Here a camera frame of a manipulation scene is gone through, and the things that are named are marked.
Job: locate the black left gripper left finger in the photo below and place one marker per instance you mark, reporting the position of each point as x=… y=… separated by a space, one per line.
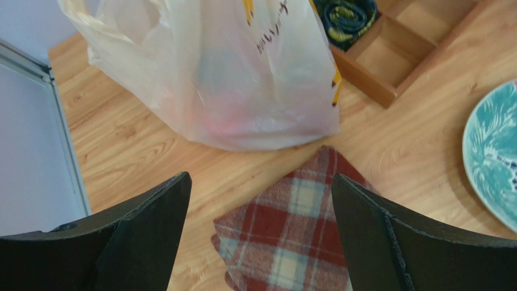
x=129 y=246

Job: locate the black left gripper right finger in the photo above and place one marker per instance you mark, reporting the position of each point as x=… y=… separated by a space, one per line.
x=390 y=247

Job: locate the translucent white plastic bag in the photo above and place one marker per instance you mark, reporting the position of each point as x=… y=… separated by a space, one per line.
x=235 y=75

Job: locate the red plaid folded cloth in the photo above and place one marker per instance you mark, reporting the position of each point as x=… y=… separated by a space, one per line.
x=286 y=238

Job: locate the teal and red ceramic plate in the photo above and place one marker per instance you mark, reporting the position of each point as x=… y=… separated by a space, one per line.
x=489 y=152

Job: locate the wooden compartment tray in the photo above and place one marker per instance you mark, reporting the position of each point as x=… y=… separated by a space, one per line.
x=402 y=44

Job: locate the dark blue yellow rolled sock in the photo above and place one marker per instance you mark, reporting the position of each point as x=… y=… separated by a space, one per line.
x=345 y=21

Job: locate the aluminium frame rail left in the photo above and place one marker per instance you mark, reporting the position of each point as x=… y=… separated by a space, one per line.
x=32 y=114

